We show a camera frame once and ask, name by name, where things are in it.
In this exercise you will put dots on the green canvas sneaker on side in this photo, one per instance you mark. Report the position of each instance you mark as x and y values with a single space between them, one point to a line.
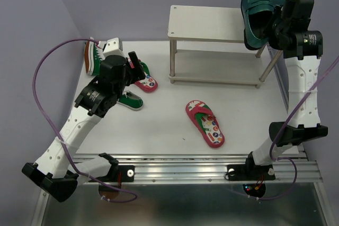
93 55

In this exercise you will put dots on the white two-tier shoe shelf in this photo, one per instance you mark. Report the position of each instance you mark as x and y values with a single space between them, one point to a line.
207 46

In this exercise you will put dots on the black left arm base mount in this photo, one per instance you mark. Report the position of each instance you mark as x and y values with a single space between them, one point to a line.
108 169

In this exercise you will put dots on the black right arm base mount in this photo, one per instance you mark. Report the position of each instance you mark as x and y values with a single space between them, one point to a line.
249 171

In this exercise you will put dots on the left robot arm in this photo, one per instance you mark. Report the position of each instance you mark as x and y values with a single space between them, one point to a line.
54 171

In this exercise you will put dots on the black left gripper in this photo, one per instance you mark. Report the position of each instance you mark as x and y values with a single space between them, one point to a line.
136 74

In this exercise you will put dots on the aluminium table edge rail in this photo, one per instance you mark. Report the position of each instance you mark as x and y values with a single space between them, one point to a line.
204 169

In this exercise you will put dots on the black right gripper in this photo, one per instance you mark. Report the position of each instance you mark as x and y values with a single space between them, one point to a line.
278 12

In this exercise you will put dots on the pink flip-flop with letters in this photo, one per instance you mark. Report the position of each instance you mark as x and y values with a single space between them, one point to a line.
206 122

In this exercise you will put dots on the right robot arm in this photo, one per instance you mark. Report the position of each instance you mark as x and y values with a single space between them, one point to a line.
302 59

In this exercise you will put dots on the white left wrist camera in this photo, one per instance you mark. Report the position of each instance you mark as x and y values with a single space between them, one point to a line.
110 47

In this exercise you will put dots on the green canvas sneaker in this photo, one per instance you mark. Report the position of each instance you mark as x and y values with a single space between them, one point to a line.
93 55
131 101

